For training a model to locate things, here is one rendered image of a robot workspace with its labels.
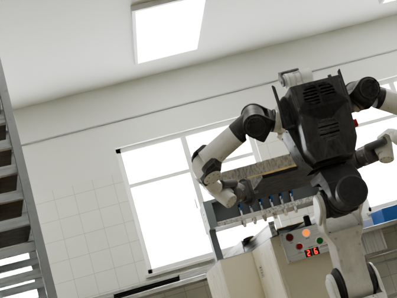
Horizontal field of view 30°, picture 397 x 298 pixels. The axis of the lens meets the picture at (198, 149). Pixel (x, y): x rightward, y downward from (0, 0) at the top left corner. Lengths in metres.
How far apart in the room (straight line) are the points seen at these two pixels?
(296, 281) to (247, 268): 0.71
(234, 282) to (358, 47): 4.39
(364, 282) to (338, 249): 0.16
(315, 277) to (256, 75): 4.43
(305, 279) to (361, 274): 0.62
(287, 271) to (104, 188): 4.07
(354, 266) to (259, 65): 5.01
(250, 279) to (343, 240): 1.36
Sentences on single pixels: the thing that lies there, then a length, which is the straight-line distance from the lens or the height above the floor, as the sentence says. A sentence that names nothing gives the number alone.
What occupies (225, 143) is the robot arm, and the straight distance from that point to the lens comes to 2.82.
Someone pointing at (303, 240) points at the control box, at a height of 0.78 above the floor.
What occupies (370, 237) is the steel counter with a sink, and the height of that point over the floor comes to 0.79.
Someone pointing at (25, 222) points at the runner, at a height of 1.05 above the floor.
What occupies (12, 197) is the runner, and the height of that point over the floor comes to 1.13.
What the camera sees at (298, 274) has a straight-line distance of 3.48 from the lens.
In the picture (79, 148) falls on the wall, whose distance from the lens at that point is 7.41.
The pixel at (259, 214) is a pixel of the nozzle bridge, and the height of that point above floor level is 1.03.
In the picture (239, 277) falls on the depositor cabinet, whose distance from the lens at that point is 4.14.
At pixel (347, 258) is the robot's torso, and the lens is 2.88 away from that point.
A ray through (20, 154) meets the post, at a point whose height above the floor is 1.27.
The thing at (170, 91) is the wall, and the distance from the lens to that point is 7.54.
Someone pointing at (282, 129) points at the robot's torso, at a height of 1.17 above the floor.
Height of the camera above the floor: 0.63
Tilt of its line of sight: 12 degrees up
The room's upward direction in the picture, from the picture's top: 16 degrees counter-clockwise
